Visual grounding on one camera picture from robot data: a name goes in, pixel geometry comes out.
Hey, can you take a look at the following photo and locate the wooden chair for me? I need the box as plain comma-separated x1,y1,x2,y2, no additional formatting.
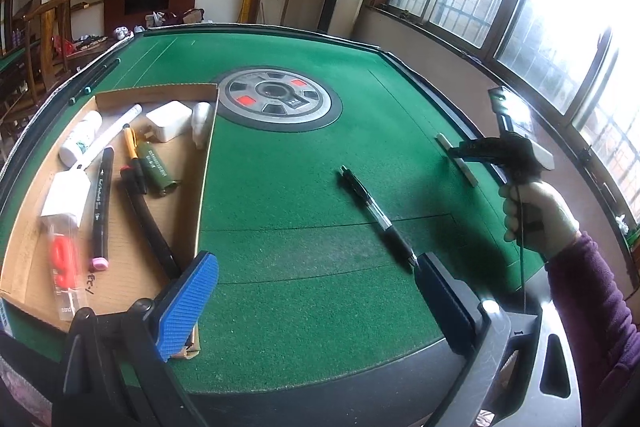
22,0,76,92

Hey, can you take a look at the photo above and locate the cardboard box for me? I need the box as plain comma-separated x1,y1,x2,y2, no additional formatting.
0,83,221,360

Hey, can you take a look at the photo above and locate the dark pen with teal end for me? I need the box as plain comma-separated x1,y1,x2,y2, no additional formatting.
67,66,108,106
82,58,121,94

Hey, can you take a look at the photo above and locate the black gel pen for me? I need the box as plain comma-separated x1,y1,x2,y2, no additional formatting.
339,165,420,269

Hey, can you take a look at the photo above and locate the clear packet with red pieces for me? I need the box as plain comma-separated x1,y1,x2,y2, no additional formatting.
39,171,92,323

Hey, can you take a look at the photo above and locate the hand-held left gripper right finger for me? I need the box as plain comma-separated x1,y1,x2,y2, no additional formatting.
414,252,583,427

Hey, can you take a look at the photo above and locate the small white bottle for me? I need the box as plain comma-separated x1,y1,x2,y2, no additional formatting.
191,102,213,150

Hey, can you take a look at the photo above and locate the round table control panel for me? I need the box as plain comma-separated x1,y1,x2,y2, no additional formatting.
212,66,343,132

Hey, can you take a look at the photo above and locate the person's right forearm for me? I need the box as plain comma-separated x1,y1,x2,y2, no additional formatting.
545,231,640,408

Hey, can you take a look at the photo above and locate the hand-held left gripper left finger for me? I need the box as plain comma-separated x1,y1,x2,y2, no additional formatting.
50,251,221,427

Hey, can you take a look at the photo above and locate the white marker pen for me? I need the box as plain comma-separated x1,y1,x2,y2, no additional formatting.
75,104,143,170

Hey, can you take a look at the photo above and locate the black marker with pink cap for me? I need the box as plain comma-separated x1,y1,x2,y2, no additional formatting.
89,147,116,272

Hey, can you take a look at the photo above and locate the black thick marker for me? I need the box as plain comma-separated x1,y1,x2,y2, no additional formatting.
119,167,182,280

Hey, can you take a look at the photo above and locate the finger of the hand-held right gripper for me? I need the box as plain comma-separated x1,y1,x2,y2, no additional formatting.
446,137,506,164

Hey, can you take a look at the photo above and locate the green cylinder lighter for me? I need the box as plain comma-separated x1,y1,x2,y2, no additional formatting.
137,142,182,198

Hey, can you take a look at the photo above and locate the white stick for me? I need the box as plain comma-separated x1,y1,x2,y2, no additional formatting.
436,133,479,188

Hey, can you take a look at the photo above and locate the white charger adapter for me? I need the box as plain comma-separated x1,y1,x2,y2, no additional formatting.
142,101,195,144

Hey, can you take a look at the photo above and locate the person's right hand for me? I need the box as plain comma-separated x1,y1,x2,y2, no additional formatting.
500,179,581,260

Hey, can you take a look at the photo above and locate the orange pen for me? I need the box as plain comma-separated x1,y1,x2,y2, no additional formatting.
122,123,148,195

